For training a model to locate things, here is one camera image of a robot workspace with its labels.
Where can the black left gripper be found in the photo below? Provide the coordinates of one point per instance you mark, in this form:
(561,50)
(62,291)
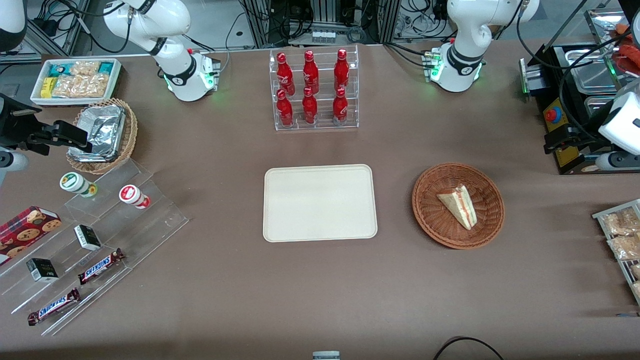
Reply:
(585,138)

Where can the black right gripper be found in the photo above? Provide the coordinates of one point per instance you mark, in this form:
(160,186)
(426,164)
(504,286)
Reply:
(16,126)

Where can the triangular sandwich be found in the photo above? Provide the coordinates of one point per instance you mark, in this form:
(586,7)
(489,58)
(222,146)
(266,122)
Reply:
(460,205)

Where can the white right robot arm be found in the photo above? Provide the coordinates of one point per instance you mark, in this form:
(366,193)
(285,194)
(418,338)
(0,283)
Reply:
(170,20)

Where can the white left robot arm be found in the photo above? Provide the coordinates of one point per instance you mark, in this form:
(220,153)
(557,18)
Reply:
(465,30)

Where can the light wicker basket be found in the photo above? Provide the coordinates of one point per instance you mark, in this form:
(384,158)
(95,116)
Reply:
(131,130)

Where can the white rectangular snack tray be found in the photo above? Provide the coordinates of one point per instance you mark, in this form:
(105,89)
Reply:
(116,75)

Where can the round brown wicker basket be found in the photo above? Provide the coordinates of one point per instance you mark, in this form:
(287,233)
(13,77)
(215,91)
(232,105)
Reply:
(430,210)

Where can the beige plastic tray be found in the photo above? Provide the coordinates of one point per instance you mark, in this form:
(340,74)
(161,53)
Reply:
(320,202)

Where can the black food warmer machine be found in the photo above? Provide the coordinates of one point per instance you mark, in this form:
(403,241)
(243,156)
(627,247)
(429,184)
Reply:
(565,150)

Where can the aluminium foil container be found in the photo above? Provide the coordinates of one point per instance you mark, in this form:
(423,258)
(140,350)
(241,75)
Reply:
(102,130)

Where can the green lid snack cup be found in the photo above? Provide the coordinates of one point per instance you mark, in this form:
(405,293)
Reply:
(72,182)

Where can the steel warmer pan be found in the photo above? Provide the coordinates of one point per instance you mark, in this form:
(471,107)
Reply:
(592,75)
(592,107)

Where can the large clear cracker bag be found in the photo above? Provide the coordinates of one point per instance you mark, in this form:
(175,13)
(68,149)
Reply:
(82,86)

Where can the yellow snack packet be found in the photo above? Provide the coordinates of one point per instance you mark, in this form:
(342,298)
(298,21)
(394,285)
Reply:
(47,87)

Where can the teal snack packet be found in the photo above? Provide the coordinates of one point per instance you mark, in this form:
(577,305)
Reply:
(58,70)
(105,67)

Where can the small clear cracker bag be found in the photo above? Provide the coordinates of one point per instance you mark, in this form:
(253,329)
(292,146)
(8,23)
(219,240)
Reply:
(85,68)

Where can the red lid snack cup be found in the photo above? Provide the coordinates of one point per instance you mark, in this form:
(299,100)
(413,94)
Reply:
(131,194)

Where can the small black box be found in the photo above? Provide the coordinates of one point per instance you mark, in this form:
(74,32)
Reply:
(42,270)
(87,237)

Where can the red tartan cookie box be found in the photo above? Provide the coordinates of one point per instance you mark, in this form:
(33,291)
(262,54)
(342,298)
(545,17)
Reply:
(27,230)

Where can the clear fried snack bag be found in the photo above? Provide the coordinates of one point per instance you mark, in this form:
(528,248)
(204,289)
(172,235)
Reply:
(637,289)
(636,271)
(620,222)
(625,247)

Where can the orange sausage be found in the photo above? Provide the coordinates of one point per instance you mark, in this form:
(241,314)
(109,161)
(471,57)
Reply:
(622,28)
(629,57)

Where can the clear acrylic stepped stand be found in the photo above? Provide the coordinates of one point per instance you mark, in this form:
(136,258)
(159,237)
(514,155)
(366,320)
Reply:
(150,225)

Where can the glass warmer cover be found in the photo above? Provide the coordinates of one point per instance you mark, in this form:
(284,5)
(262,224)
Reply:
(602,25)

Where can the brown snickers bar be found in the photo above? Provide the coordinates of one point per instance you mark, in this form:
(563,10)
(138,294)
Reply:
(100,266)
(52,306)

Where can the red cola bottle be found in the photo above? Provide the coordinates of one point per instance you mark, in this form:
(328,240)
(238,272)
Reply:
(309,109)
(341,70)
(285,111)
(340,109)
(285,75)
(310,72)

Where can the clear acrylic bottle rack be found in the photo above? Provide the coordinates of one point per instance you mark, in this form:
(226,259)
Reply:
(322,107)

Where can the white power strip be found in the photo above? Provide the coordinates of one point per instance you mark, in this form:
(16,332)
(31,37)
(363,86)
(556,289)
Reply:
(323,36)

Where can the small grey device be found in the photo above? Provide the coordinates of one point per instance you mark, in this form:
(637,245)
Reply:
(326,355)

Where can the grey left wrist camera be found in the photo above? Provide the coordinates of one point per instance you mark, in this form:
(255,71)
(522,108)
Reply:
(617,161)

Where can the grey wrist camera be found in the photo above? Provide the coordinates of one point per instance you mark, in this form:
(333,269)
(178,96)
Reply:
(12,161)
(617,161)

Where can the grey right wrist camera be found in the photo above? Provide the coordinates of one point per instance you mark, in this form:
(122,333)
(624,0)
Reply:
(12,161)

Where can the aluminium frame profile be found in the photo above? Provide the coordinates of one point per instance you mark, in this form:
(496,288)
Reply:
(50,35)

